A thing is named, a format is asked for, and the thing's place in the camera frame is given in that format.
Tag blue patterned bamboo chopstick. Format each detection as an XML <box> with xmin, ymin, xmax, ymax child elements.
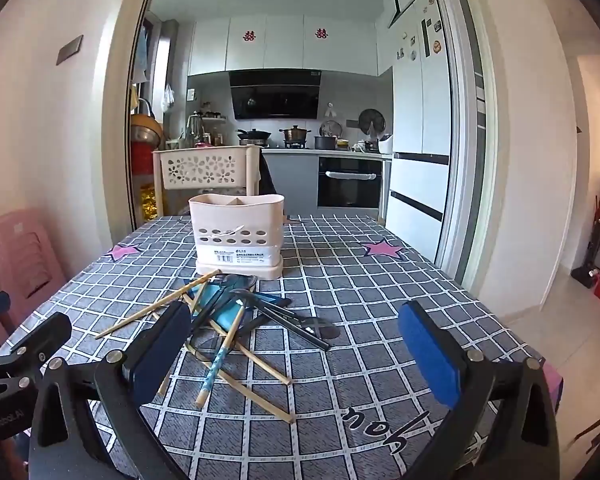
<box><xmin>196</xmin><ymin>300</ymin><xmax>246</xmax><ymax>408</ymax></box>

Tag long bamboo chopstick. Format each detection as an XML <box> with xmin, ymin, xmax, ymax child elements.
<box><xmin>95</xmin><ymin>269</ymin><xmax>221</xmax><ymax>339</ymax></box>

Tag black handled steel spoon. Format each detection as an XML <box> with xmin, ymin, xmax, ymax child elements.
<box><xmin>232</xmin><ymin>289</ymin><xmax>341</xmax><ymax>351</ymax></box>

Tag plain bamboo chopstick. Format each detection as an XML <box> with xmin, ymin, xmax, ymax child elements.
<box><xmin>185</xmin><ymin>342</ymin><xmax>294</xmax><ymax>425</ymax></box>

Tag pink plastic stool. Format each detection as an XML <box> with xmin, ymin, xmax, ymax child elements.
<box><xmin>0</xmin><ymin>209</ymin><xmax>67</xmax><ymax>345</ymax></box>

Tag grey checkered tablecloth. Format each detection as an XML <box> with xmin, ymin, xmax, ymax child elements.
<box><xmin>0</xmin><ymin>212</ymin><xmax>565</xmax><ymax>480</ymax></box>

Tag beige plastic utensil holder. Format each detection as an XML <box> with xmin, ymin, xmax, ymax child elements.
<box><xmin>189</xmin><ymin>194</ymin><xmax>284</xmax><ymax>281</ymax></box>

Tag white refrigerator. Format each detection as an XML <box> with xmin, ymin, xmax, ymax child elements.
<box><xmin>386</xmin><ymin>0</ymin><xmax>452</xmax><ymax>261</ymax></box>

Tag red container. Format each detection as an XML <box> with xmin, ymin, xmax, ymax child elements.
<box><xmin>131</xmin><ymin>141</ymin><xmax>155</xmax><ymax>176</ymax></box>

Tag yellow steel pot stack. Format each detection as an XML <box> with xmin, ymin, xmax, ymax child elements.
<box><xmin>130</xmin><ymin>98</ymin><xmax>163</xmax><ymax>148</ymax></box>

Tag built-in black oven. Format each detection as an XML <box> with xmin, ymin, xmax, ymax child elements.
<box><xmin>317</xmin><ymin>157</ymin><xmax>382</xmax><ymax>209</ymax></box>

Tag black bag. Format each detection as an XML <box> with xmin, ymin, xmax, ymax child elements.
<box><xmin>259</xmin><ymin>152</ymin><xmax>276</xmax><ymax>195</ymax></box>

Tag black pot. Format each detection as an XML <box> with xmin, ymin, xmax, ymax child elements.
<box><xmin>314</xmin><ymin>136</ymin><xmax>337</xmax><ymax>151</ymax></box>

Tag black wok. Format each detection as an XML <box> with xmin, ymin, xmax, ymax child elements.
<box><xmin>237</xmin><ymin>129</ymin><xmax>271</xmax><ymax>146</ymax></box>

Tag steel cooking pot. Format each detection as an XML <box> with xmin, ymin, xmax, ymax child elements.
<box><xmin>280</xmin><ymin>125</ymin><xmax>310</xmax><ymax>145</ymax></box>

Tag black range hood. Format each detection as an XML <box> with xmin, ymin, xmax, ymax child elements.
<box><xmin>228</xmin><ymin>68</ymin><xmax>322</xmax><ymax>120</ymax></box>

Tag white upper cabinets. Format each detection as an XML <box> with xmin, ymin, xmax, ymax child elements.
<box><xmin>188</xmin><ymin>14</ymin><xmax>379</xmax><ymax>76</ymax></box>

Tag grey wall switch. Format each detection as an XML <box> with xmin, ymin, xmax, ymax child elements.
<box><xmin>56</xmin><ymin>35</ymin><xmax>84</xmax><ymax>65</ymax></box>

